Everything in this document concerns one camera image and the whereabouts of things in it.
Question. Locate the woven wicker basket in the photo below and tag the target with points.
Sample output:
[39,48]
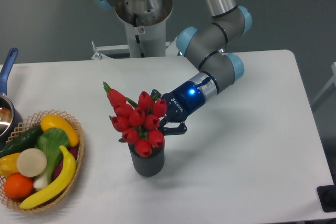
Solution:
[27,124]

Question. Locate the purple red vegetable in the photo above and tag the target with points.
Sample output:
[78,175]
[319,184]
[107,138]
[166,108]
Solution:
[74,152]

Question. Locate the dark green cucumber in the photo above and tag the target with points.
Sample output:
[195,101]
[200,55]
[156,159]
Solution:
[23,141]

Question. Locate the yellow bell pepper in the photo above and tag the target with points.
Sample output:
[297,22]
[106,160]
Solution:
[8,165]

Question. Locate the beige round disc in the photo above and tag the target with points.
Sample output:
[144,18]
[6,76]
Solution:
[31,162]

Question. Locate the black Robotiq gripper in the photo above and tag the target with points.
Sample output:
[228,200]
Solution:
[181,102]

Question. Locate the green bok choy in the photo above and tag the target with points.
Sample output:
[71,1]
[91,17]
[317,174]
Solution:
[49,143]

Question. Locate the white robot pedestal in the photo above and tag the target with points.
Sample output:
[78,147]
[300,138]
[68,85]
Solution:
[142,42]

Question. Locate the yellow squash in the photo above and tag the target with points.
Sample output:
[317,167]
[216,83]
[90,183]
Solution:
[54,121]

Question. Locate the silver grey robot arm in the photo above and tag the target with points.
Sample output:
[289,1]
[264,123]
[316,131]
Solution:
[145,24]

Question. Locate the dark grey ribbed vase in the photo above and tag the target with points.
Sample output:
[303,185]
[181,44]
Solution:
[147,160]

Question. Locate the yellow banana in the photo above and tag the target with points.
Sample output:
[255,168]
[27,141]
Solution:
[57,186]

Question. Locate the red tulip bouquet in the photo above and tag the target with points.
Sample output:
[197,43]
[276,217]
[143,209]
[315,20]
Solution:
[138,122]

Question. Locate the orange fruit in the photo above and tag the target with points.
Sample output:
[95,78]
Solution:
[18,186]

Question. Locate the blue handled saucepan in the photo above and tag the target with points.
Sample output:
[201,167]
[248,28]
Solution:
[10,117]

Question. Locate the black device at table edge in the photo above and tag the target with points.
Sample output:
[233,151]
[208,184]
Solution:
[327,197]

